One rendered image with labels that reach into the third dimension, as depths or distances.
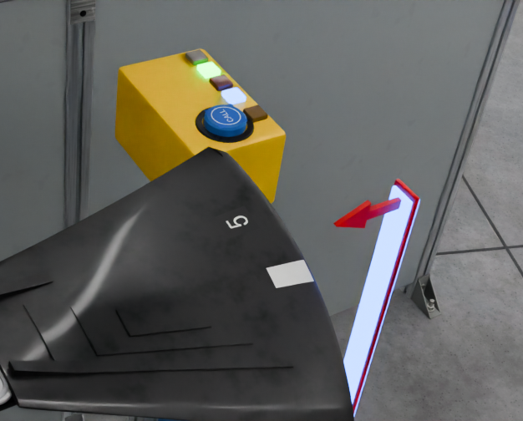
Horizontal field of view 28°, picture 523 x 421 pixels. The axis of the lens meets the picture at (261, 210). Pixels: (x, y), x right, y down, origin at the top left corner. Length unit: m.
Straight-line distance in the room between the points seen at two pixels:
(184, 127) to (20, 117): 0.54
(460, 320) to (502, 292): 0.15
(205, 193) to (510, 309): 1.80
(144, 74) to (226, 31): 0.54
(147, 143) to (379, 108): 0.92
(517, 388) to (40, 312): 1.76
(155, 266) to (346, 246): 1.45
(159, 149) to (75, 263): 0.35
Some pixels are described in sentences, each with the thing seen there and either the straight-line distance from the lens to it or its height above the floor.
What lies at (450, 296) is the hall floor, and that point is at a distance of 2.45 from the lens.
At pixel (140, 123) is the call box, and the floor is 1.04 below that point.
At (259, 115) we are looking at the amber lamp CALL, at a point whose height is 1.08.
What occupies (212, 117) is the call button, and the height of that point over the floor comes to 1.08.
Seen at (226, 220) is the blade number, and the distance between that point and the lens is 0.72.
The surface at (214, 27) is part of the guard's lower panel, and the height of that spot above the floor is 0.85.
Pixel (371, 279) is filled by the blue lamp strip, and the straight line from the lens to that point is 0.82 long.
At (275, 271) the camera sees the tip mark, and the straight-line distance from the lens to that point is 0.71.
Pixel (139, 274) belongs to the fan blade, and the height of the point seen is 1.18.
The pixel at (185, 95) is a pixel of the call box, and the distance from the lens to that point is 1.02.
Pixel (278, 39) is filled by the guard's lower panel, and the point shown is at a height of 0.80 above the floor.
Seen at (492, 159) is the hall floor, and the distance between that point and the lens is 2.90.
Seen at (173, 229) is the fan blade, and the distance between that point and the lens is 0.71.
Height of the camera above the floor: 1.66
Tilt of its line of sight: 41 degrees down
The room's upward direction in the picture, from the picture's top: 10 degrees clockwise
